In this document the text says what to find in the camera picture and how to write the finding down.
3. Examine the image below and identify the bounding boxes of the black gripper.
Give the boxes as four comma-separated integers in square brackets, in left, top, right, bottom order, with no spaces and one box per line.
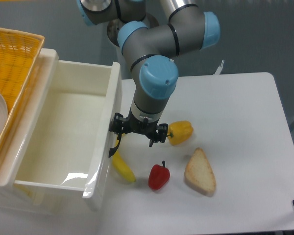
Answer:
[109,113,169,147]

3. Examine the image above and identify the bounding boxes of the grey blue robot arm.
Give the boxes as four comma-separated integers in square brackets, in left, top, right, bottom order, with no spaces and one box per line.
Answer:
[77,0,221,144]

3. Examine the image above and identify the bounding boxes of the white drawer cabinet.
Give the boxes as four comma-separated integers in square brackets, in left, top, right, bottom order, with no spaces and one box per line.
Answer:
[0,48,82,213]

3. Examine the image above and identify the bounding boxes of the yellow bell pepper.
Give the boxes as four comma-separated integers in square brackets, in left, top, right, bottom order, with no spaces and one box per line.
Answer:
[167,120,194,146]

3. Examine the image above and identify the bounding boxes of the yellow banana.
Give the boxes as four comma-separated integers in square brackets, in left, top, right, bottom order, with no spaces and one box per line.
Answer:
[111,133,137,183]

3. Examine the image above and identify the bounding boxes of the red bell pepper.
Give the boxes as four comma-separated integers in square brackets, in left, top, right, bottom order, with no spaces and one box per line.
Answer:
[148,161,171,190]

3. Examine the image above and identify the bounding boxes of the slice of bread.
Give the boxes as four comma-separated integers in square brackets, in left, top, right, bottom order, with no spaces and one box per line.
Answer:
[184,148,217,196]

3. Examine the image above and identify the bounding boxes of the yellow woven basket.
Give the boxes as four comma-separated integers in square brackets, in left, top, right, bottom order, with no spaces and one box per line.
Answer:
[0,27,45,153]

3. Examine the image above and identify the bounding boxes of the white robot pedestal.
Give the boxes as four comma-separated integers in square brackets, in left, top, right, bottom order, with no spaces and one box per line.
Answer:
[106,13,160,80]

